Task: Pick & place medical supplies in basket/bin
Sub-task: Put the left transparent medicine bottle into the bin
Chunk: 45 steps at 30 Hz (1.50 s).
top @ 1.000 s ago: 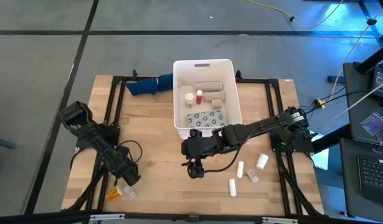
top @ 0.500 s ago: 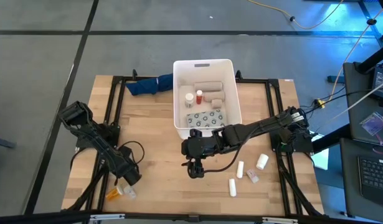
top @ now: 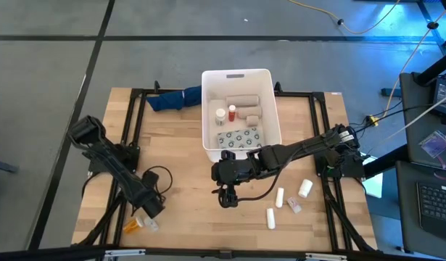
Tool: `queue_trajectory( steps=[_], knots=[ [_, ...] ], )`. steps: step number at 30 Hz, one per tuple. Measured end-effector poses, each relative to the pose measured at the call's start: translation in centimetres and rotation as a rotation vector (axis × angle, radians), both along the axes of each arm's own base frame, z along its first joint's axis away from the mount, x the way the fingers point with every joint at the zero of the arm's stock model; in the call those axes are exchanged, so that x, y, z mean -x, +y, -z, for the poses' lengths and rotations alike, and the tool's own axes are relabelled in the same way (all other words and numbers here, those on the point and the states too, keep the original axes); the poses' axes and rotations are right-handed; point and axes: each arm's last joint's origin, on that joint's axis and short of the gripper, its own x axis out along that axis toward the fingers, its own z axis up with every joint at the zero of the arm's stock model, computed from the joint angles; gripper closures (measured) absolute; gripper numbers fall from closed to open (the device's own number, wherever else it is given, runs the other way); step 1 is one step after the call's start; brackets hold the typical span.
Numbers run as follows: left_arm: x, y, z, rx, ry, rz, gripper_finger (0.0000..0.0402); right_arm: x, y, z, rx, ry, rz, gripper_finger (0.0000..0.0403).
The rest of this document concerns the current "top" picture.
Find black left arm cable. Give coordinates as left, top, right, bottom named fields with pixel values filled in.
left=135, top=165, right=174, bottom=207

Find medium beige bandage roll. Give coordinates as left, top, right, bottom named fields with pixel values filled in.
left=236, top=105, right=263, bottom=120

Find white pill bottle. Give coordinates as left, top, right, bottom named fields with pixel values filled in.
left=297, top=178, right=314, bottom=199

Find white plastic bin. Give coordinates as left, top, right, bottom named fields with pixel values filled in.
left=201, top=68, right=283, bottom=163

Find black side desk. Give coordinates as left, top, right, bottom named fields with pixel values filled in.
left=395, top=160, right=446, bottom=260
left=399, top=71, right=446, bottom=171

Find black desk cables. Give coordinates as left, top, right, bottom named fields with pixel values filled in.
left=349, top=103, right=436, bottom=141

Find grey patterned blister pack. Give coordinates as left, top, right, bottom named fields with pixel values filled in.
left=216, top=126, right=263, bottom=150

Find white cable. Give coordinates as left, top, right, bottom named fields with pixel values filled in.
left=384, top=92, right=446, bottom=142

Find orange pill bottle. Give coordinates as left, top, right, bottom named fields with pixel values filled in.
left=122, top=216, right=145, bottom=233

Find black stand rods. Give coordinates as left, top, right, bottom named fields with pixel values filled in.
left=416, top=0, right=446, bottom=55

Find small clear vial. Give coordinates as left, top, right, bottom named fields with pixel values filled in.
left=143, top=217, right=160, bottom=233
left=286, top=196, right=303, bottom=214

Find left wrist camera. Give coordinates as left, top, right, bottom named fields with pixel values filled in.
left=141, top=170, right=160, bottom=188

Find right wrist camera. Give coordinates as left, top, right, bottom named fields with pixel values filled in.
left=220, top=150, right=238, bottom=163

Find grey floor object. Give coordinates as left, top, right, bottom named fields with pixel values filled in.
left=0, top=157, right=20, bottom=175

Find silver beam bracket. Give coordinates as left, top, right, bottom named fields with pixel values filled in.
left=305, top=252, right=349, bottom=261
left=104, top=249, right=146, bottom=258

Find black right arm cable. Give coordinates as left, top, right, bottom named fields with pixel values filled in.
left=236, top=165, right=285, bottom=203

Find long beige bandage roll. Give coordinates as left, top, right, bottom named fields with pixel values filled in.
left=225, top=94, right=260, bottom=108

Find beige cable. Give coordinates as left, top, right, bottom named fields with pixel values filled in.
left=384, top=3, right=446, bottom=115

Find yellow floor cable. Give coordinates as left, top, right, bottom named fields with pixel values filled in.
left=287, top=0, right=403, bottom=36

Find black diagonal pole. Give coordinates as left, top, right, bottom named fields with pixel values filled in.
left=363, top=144, right=408, bottom=179
left=413, top=49, right=446, bottom=87

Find black laptop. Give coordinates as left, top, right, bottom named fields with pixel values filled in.
left=431, top=75, right=446, bottom=117

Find black keyboard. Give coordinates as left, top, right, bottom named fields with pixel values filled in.
left=416, top=180, right=446, bottom=241

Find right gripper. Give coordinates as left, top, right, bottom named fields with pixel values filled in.
left=210, top=159, right=255, bottom=210

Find blue cloth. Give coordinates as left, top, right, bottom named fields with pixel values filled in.
left=146, top=85, right=203, bottom=112

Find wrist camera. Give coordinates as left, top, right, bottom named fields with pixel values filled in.
left=141, top=170, right=160, bottom=188
left=220, top=150, right=238, bottom=163

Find black overhead crossbeam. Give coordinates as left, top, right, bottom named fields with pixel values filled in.
left=0, top=245, right=446, bottom=261

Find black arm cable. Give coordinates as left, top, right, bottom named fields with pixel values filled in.
left=236, top=165, right=285, bottom=203
left=135, top=165, right=174, bottom=207

